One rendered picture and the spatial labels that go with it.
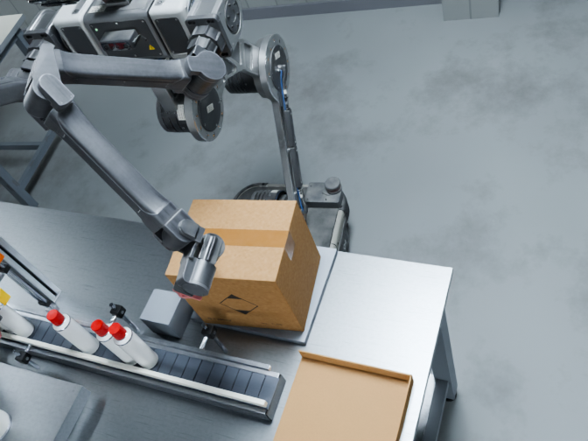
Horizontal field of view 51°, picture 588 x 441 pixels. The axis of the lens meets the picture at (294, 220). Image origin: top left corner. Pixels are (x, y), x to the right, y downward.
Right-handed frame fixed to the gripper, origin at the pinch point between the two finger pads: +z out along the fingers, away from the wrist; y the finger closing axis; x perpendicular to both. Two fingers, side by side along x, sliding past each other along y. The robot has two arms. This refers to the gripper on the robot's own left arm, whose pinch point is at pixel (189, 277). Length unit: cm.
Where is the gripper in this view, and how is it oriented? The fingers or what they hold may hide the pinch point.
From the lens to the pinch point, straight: 149.5
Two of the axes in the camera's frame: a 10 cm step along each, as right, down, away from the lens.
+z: -3.9, 4.2, 8.2
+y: -2.1, 8.3, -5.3
